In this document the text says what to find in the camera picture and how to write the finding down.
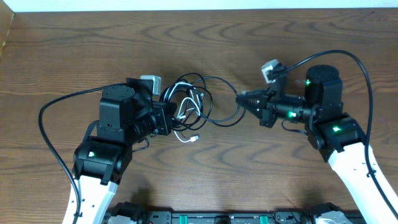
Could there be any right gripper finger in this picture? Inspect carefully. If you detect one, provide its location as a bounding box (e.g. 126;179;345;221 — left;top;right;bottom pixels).
242;103;266;119
236;88;269;106

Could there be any black USB cable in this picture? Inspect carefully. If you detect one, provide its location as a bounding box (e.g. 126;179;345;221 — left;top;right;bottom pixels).
159;72;247;133

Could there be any white USB cable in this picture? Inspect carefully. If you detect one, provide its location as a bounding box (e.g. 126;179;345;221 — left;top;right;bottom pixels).
163;81;205;144

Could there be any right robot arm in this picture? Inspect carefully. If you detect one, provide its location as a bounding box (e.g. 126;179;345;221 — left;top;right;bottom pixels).
236;60;397;223

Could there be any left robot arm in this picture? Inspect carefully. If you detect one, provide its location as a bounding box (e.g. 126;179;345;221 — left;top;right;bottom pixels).
63;78;177;223

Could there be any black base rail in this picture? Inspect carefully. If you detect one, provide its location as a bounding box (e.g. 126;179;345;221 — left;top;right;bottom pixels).
102;202;365;224

